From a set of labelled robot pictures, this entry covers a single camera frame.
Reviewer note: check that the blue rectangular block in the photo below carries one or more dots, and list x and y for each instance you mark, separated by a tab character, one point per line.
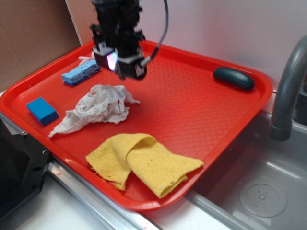
42	111

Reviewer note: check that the grey faucet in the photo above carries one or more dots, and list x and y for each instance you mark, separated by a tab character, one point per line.
291	99

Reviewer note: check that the grey sink basin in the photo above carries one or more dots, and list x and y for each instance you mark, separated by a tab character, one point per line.
257	183

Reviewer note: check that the dark teal oval object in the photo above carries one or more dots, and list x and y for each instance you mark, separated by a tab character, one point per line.
234	77

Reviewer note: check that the brown cardboard panel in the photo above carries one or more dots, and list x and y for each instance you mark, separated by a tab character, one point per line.
33	33

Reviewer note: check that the crumpled white paper towel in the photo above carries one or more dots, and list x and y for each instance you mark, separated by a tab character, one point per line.
102	104

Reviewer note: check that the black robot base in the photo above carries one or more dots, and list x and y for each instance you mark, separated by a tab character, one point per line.
23	165

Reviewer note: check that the pink plush toy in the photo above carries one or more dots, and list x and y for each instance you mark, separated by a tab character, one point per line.
84	59

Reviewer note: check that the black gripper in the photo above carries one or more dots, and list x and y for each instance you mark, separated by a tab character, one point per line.
116	29

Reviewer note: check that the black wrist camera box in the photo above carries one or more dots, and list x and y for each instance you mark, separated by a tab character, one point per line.
124	67

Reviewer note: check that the blue sponge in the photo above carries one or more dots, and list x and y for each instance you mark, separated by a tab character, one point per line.
81	73

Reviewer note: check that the yellow cloth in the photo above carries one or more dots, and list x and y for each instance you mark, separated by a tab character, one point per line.
158	168

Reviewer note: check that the red plastic tray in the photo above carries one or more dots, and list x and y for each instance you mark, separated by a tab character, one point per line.
182	105

